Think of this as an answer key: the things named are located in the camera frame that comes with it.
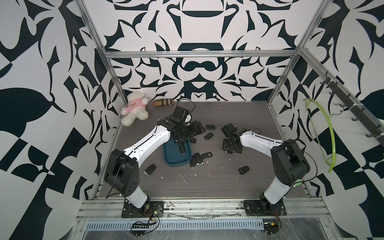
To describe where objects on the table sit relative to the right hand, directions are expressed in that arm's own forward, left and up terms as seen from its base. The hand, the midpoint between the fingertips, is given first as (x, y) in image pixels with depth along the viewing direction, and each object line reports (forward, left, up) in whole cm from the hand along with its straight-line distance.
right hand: (228, 146), depth 94 cm
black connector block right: (-41, -14, -4) cm, 44 cm away
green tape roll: (-30, -13, +32) cm, 46 cm away
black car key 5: (-6, +14, -1) cm, 15 cm away
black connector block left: (-41, +47, -3) cm, 63 cm away
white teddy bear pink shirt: (+26, +61, +8) cm, 67 cm away
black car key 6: (-14, +47, -1) cm, 49 cm away
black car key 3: (-2, +28, 0) cm, 28 cm away
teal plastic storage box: (-6, +34, -1) cm, 35 cm away
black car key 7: (-15, -6, -1) cm, 16 cm away
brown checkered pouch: (+36, +44, +3) cm, 57 cm away
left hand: (+1, +18, +16) cm, 24 cm away
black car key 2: (+8, +12, -1) cm, 14 cm away
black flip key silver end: (-10, +22, -1) cm, 24 cm away
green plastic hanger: (-19, -37, +20) cm, 47 cm away
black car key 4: (-8, +19, 0) cm, 21 cm away
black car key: (+15, +9, -1) cm, 18 cm away
